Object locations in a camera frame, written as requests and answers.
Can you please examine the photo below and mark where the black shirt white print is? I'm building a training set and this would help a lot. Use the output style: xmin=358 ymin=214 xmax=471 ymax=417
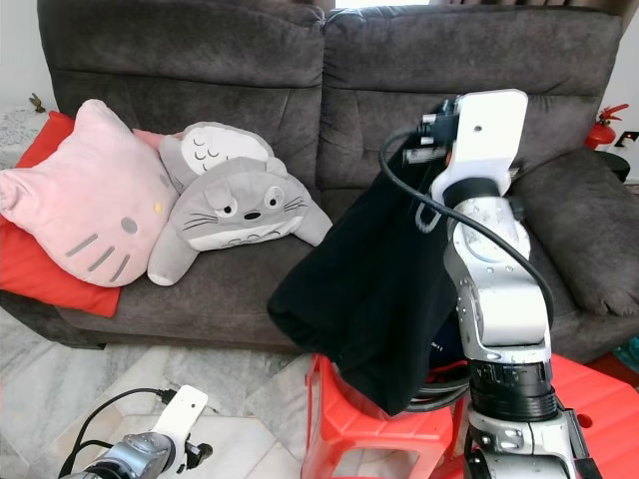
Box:
xmin=268 ymin=150 xmax=460 ymax=417

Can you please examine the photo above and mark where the bright window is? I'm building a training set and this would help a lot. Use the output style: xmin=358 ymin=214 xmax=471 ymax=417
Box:
xmin=334 ymin=0 xmax=430 ymax=11

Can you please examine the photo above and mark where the white cloth covered side table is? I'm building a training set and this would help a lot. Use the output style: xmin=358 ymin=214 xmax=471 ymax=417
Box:
xmin=0 ymin=95 xmax=53 ymax=153

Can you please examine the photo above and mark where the red fire extinguisher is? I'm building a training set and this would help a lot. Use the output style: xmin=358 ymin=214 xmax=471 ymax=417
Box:
xmin=584 ymin=103 xmax=630 ymax=151

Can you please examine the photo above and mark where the red plastic stool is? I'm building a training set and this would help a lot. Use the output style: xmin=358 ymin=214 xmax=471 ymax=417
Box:
xmin=300 ymin=351 xmax=639 ymax=479

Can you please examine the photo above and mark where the grey Totoro plush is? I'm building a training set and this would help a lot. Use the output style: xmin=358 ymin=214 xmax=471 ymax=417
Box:
xmin=148 ymin=160 xmax=332 ymax=285

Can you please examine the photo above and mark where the grey white round plush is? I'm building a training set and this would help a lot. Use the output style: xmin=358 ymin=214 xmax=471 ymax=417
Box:
xmin=160 ymin=122 xmax=276 ymax=196

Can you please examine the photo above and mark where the dark brown fabric sofa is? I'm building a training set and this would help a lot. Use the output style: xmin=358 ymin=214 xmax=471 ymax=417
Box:
xmin=0 ymin=0 xmax=639 ymax=362

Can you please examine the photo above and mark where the red cushion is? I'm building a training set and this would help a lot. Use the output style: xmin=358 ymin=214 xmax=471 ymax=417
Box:
xmin=0 ymin=110 xmax=126 ymax=318

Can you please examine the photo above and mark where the pink cat face cushion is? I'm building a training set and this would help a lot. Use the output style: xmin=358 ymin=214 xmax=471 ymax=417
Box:
xmin=0 ymin=98 xmax=179 ymax=288

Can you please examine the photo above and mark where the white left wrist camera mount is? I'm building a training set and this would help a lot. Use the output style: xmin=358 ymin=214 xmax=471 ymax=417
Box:
xmin=155 ymin=384 xmax=209 ymax=468

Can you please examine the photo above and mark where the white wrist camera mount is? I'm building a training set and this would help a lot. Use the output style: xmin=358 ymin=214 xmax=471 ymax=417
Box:
xmin=444 ymin=90 xmax=530 ymax=201
xmin=155 ymin=384 xmax=209 ymax=468

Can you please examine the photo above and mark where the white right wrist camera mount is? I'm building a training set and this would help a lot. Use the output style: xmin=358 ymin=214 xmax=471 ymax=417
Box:
xmin=444 ymin=90 xmax=530 ymax=201

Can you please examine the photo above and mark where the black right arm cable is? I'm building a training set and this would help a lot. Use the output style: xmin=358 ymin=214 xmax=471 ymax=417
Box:
xmin=379 ymin=128 xmax=555 ymax=330

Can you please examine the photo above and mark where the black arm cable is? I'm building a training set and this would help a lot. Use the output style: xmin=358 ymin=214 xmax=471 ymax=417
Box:
xmin=57 ymin=387 xmax=176 ymax=479
xmin=379 ymin=128 xmax=555 ymax=330

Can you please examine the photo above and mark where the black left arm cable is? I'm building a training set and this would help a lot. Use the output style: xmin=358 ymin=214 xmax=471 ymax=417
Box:
xmin=57 ymin=387 xmax=176 ymax=479

